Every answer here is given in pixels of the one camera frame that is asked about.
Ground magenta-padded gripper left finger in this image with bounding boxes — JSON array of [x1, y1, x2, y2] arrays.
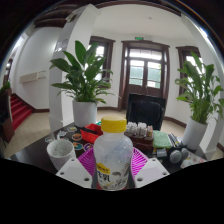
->
[[55, 147, 98, 189]]

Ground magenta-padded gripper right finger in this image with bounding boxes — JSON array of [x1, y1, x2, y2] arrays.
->
[[130, 147, 170, 188]]

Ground yellow-capped white drink bottle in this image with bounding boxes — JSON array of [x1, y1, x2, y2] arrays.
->
[[93, 115, 134, 192]]

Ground small black box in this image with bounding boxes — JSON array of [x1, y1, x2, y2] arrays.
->
[[156, 148, 168, 159]]

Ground white speckled cup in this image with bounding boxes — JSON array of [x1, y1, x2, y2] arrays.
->
[[46, 138, 77, 171]]

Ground grey headphones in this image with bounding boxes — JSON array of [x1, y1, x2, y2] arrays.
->
[[168, 147, 190, 165]]

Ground green cloth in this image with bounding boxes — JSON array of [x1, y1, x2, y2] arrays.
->
[[152, 130, 173, 150]]

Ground wooden tray with small jars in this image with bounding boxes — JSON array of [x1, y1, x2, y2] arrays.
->
[[124, 121, 155, 154]]

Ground red plastic basket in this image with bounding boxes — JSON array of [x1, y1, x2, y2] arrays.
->
[[79, 123, 104, 144]]

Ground white printed leaflet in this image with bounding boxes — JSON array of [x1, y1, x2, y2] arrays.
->
[[179, 151, 208, 169]]

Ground potted plant in white pot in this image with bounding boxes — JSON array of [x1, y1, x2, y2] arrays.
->
[[49, 40, 114, 128], [174, 50, 224, 151]]

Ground black chair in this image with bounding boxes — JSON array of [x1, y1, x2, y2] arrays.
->
[[125, 93, 168, 132]]

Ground red carpeted staircase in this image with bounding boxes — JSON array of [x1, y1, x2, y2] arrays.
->
[[9, 94, 33, 131]]

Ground dark wooden glass double door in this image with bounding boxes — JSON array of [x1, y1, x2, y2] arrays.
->
[[118, 40, 171, 111]]

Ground dark wooden framed window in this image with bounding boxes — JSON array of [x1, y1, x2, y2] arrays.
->
[[175, 45, 203, 96], [89, 35, 116, 82]]

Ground white wall radiator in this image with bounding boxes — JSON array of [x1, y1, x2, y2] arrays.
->
[[19, 70, 48, 84]]

